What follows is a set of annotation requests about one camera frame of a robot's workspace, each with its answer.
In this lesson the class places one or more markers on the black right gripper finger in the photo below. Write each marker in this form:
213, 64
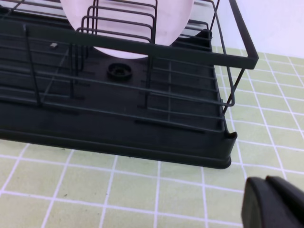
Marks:
272, 203

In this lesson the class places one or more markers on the pink round plate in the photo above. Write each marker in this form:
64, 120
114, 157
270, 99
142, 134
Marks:
159, 22

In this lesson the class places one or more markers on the black wire dish rack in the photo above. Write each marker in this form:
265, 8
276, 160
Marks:
193, 45

